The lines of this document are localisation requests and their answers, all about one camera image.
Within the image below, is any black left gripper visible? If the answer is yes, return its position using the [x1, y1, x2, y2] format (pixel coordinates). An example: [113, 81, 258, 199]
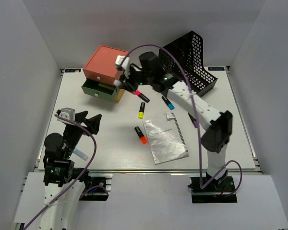
[64, 110, 102, 158]

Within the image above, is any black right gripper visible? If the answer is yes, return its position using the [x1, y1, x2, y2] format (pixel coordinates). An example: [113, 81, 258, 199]
[119, 66, 154, 92]

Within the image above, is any pink cap black highlighter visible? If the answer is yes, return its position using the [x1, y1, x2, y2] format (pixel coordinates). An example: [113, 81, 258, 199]
[136, 90, 150, 103]

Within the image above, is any yellow bottom drawer box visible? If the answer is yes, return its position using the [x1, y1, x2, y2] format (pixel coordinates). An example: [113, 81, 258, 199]
[114, 88, 125, 103]

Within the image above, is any yellow cap black highlighter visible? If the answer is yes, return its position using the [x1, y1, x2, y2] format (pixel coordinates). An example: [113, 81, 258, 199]
[138, 102, 145, 119]

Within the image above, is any green drawer box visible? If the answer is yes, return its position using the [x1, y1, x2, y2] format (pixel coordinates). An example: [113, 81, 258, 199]
[82, 79, 117, 101]

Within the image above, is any blue cap black highlighter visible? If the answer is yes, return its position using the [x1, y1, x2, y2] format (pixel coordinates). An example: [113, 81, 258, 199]
[161, 96, 175, 110]

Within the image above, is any orange cap black highlighter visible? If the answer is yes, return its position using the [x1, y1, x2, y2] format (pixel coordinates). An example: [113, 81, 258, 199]
[134, 126, 147, 144]

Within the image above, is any pastel yellow highlighter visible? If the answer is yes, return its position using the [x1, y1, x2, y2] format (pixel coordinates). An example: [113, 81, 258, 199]
[98, 83, 115, 90]

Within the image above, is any purple cap black highlighter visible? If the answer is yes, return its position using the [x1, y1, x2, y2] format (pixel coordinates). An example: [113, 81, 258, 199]
[193, 121, 199, 128]

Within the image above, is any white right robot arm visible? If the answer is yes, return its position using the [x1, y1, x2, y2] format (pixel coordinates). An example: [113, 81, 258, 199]
[115, 51, 233, 191]

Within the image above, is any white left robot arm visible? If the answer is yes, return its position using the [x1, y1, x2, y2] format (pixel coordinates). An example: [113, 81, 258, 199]
[39, 108, 102, 230]

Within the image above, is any pastel blue highlighter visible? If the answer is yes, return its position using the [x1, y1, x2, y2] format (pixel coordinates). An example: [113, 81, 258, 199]
[73, 148, 88, 161]

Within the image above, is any pink top drawer box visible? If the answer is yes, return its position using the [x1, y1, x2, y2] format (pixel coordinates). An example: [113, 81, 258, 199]
[83, 45, 128, 86]

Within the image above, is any Canon safety instructions booklet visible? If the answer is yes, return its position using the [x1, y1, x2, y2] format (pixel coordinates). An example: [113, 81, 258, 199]
[143, 112, 189, 165]

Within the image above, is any black mesh file organizer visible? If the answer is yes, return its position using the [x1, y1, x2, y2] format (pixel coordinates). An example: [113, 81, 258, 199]
[163, 31, 217, 97]

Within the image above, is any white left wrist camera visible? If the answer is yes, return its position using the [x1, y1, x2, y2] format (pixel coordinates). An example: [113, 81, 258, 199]
[56, 107, 75, 124]

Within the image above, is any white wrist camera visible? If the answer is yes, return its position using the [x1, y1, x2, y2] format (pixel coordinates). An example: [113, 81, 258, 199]
[115, 55, 130, 78]
[56, 107, 75, 124]

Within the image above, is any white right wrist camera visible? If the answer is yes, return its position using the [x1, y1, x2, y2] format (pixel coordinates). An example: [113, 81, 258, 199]
[115, 55, 130, 78]

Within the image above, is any aluminium front rail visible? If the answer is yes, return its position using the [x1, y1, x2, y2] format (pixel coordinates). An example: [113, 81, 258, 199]
[89, 166, 263, 174]

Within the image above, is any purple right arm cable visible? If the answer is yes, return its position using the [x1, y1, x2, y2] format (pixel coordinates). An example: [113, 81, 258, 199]
[121, 44, 242, 197]

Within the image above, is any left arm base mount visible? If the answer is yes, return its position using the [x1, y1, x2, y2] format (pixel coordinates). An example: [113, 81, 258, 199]
[79, 174, 112, 201]

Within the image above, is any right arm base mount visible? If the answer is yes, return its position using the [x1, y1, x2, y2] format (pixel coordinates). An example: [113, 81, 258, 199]
[188, 176, 238, 204]

